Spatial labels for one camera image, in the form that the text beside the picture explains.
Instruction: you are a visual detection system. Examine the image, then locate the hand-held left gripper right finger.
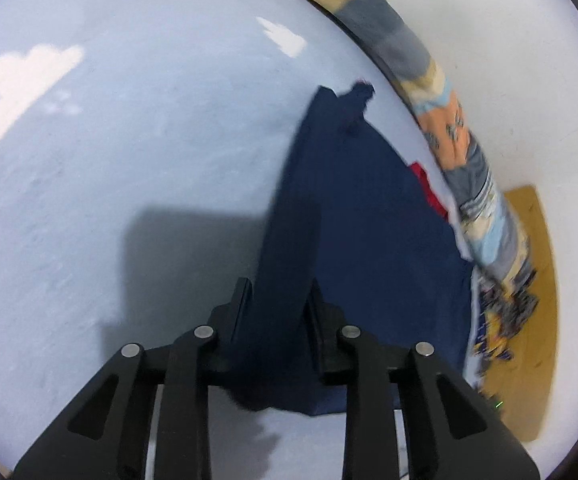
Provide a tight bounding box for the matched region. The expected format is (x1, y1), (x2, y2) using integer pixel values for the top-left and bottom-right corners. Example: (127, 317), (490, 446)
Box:
(305, 280), (540, 480)

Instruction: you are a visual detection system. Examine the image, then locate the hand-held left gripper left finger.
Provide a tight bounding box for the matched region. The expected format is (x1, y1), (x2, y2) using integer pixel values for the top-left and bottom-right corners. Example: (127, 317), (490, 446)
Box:
(13, 277), (254, 480)

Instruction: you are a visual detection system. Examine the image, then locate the navy work jacket red collar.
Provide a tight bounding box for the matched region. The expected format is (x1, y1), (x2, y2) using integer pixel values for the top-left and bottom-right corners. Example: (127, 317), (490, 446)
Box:
(229, 80), (472, 417)

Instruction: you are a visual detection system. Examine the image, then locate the blue yellow starry cloth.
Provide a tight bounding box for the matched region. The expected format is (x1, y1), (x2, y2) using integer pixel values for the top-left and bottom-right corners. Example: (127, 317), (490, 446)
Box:
(470, 310), (516, 362)

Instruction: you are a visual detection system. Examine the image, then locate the light blue cloud bed sheet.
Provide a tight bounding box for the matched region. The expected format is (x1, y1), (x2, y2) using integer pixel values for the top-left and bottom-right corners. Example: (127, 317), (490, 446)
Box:
(0, 0), (482, 480)

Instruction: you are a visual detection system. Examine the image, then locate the dark floral cloth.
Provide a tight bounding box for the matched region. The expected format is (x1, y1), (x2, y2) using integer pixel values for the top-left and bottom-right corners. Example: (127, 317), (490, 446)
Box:
(484, 267), (542, 333)

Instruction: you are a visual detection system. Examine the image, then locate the wooden headboard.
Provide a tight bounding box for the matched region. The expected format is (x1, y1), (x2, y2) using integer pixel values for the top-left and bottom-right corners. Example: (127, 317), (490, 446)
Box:
(479, 185), (562, 443)

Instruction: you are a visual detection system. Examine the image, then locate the rolled patchwork quilt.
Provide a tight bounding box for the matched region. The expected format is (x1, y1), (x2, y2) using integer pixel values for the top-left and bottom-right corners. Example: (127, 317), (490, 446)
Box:
(254, 0), (540, 283)

